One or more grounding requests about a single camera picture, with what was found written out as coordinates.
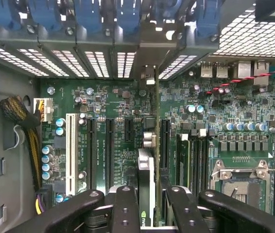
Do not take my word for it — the white expansion slot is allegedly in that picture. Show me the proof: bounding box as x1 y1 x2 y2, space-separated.
66 113 79 196

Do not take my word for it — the short black expansion slot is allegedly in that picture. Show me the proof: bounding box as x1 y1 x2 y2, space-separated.
124 118 134 143

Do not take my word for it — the black RAM slot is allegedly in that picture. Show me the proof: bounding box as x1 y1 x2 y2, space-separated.
191 137 201 195
200 137 210 195

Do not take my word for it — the metal socket cover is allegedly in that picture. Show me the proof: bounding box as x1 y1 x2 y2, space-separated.
217 168 271 182

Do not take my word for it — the blue card retention clip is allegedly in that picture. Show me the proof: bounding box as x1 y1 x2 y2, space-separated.
28 0 64 31
0 0 23 30
152 0 184 27
74 0 103 32
195 0 222 37
117 0 142 34

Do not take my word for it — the green motherboard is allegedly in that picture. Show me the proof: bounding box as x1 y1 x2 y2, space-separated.
39 60 275 219

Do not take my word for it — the silver rear port block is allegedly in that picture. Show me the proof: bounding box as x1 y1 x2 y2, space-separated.
254 60 270 85
200 62 214 79
237 60 253 80
216 62 228 79

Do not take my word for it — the black yellow braided power cable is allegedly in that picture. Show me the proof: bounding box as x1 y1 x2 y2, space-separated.
0 96 44 214

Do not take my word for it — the white power connector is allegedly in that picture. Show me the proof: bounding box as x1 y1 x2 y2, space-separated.
33 98 54 123

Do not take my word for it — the CPU socket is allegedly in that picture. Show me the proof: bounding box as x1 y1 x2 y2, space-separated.
210 159 273 214

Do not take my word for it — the black open PC case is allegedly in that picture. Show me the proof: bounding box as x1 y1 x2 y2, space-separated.
0 0 275 233

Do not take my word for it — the long black expansion slot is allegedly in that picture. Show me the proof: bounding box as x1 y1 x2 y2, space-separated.
161 118 171 170
86 117 97 190
105 117 116 190

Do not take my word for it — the red black twisted wire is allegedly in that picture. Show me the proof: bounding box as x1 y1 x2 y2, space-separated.
205 63 275 95

